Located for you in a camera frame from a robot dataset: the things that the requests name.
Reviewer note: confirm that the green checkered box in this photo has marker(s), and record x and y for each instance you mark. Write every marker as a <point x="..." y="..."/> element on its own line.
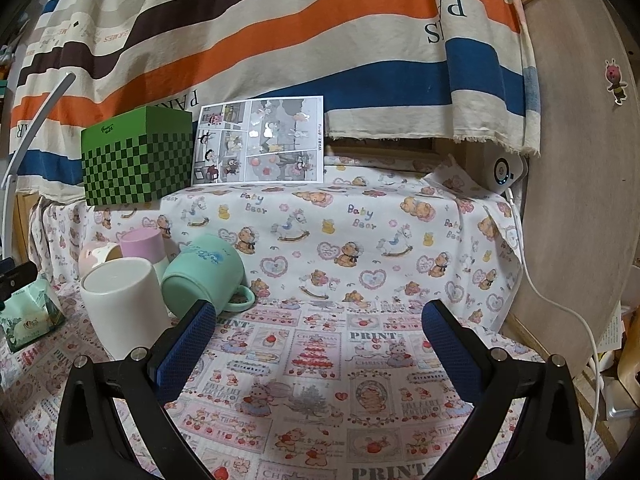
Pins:
<point x="137" y="157"/>

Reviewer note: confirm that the mint green mug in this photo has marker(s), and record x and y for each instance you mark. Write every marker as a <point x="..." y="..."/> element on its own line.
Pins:
<point x="202" y="273"/>

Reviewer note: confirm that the bear sticker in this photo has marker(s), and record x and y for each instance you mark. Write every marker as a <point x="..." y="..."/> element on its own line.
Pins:
<point x="615" y="81"/>

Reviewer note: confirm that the white cup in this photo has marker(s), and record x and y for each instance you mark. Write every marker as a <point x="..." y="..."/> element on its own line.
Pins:
<point x="125" y="305"/>

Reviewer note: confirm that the pink and cream cup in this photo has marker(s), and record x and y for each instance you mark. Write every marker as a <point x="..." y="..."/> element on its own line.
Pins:
<point x="95" y="255"/>

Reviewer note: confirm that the lilac cup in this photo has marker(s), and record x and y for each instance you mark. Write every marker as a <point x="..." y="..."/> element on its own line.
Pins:
<point x="141" y="247"/>

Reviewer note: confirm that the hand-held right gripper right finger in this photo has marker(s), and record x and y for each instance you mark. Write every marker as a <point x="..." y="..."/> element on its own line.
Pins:
<point x="446" y="345"/>

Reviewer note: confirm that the white round device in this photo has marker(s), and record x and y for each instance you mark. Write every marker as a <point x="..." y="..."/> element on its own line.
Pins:
<point x="505" y="171"/>

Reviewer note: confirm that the striped cloth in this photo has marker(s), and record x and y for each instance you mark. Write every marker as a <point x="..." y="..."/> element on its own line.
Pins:
<point x="260" y="35"/>

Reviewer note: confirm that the bear print cloth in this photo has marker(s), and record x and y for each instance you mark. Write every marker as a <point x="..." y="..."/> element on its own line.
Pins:
<point x="320" y="280"/>

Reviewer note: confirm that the wooden board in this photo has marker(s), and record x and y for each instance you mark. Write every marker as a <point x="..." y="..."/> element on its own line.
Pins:
<point x="570" y="185"/>

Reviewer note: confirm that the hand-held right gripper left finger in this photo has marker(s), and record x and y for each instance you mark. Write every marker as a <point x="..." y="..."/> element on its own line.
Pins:
<point x="187" y="344"/>

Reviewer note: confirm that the comic picture card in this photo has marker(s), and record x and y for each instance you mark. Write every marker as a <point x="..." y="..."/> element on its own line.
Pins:
<point x="257" y="141"/>

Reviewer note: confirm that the green tissue packet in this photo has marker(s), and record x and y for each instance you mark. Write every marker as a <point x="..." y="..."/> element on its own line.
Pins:
<point x="27" y="317"/>

